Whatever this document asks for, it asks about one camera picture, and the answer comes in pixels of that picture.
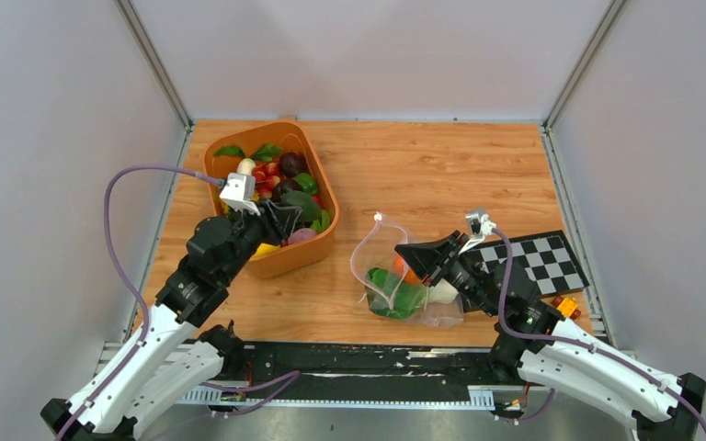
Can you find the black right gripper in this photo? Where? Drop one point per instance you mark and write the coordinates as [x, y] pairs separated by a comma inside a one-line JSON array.
[[424, 257]]

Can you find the orange plastic basket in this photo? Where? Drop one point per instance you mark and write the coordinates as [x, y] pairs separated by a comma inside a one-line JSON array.
[[291, 138]]

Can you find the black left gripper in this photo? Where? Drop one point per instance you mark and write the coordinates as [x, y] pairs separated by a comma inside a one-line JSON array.
[[278, 221]]

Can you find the purple onion toy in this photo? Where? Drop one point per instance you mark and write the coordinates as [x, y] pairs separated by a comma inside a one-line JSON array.
[[301, 235]]

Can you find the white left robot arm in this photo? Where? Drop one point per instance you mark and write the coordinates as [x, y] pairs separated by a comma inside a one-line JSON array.
[[136, 387]]

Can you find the clear zip top bag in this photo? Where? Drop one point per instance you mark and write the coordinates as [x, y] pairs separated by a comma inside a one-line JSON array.
[[377, 249]]

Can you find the pale green cabbage toy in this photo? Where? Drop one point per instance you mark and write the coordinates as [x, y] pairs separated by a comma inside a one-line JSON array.
[[442, 293]]

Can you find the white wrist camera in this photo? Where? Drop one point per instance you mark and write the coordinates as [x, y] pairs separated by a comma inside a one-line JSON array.
[[237, 193], [480, 225]]

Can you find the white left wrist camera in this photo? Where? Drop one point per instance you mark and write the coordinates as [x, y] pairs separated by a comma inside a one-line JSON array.
[[237, 193]]

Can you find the yellow lemon toy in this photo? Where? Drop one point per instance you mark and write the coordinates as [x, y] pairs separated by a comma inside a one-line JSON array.
[[266, 248]]

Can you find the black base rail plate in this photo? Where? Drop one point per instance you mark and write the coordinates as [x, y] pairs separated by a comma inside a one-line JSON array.
[[373, 372]]

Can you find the white slotted cable duct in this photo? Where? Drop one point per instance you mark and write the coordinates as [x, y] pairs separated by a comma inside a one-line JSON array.
[[477, 400]]

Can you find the green bell pepper toy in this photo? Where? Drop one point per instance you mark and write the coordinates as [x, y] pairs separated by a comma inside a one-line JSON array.
[[307, 183]]

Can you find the orange toy pumpkin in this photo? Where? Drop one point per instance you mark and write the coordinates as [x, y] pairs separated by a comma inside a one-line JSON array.
[[401, 269]]

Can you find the light green pepper toy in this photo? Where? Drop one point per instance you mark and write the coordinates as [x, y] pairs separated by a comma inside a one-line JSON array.
[[322, 222]]

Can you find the orange yellow toy block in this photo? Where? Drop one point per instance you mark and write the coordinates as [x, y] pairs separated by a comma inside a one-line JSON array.
[[567, 307]]

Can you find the green avocado toy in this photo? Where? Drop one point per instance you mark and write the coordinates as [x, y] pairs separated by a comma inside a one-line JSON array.
[[310, 209]]

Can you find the green leaf toy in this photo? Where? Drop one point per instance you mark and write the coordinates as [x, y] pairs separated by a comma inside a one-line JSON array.
[[267, 152], [231, 150]]

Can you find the black white checkerboard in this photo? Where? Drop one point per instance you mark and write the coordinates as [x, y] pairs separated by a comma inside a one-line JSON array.
[[550, 261]]

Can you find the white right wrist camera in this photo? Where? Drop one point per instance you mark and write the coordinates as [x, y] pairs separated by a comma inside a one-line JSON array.
[[480, 225]]

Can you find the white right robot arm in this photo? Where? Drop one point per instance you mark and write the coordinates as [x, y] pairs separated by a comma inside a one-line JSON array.
[[538, 344]]

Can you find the green bok choy toy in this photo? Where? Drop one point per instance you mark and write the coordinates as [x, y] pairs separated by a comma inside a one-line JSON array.
[[388, 296]]

